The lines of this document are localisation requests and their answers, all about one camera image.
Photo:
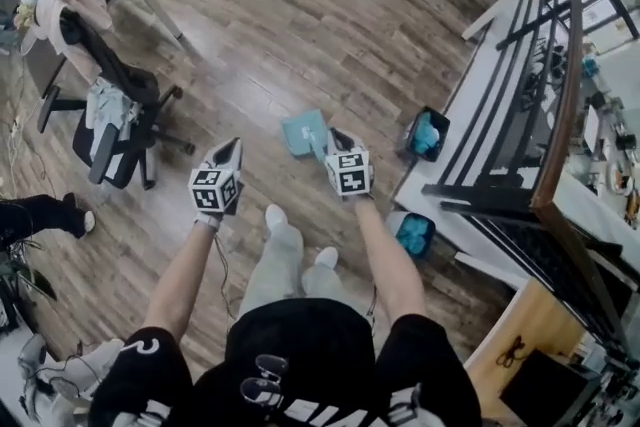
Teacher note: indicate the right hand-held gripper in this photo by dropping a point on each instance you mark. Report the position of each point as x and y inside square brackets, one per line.
[349, 175]

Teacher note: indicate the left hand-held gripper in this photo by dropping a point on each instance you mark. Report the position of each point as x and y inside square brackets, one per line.
[214, 187]

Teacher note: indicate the teal dustpan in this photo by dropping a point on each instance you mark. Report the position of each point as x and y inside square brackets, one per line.
[302, 135]

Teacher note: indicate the person's left forearm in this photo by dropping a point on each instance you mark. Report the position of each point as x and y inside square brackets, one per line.
[182, 275]

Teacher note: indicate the person's right forearm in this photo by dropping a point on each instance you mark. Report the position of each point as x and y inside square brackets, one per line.
[390, 260]

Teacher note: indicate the wooden floor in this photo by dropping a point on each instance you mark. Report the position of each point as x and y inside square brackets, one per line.
[300, 40]

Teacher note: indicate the person's left white shoe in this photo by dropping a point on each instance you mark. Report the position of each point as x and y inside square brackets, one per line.
[275, 215]

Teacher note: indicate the person's white shoe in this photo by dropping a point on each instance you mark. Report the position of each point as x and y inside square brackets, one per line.
[275, 215]
[327, 256]

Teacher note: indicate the black bin with blue bag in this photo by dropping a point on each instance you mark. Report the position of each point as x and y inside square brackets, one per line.
[427, 135]

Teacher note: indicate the black office chair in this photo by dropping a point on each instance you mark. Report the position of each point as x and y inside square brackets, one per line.
[117, 155]

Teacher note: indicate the grey bin with blue bag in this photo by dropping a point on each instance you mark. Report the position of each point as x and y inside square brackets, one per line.
[414, 234]

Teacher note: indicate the person's right white shoe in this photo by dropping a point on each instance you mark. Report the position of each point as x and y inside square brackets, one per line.
[327, 256]

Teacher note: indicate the black garment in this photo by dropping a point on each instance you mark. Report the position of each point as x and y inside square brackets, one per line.
[125, 75]

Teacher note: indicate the pale blue-grey cloth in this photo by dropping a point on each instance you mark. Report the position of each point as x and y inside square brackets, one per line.
[107, 105]

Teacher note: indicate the person's grey trousers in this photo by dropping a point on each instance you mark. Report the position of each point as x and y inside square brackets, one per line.
[280, 275]

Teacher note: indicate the person's black t-shirt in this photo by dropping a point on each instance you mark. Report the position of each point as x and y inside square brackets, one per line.
[310, 350]

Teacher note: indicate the black metal railing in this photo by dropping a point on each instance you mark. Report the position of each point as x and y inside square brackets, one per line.
[565, 80]

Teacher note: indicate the pink cloth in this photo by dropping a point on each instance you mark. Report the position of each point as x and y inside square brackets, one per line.
[50, 10]

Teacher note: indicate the dark sunglasses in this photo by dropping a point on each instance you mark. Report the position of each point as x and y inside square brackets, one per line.
[262, 380]

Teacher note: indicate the light wooden desk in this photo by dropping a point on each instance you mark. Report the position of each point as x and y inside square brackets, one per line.
[537, 315]

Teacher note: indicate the black monitor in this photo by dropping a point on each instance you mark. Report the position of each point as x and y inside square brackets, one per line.
[545, 390]

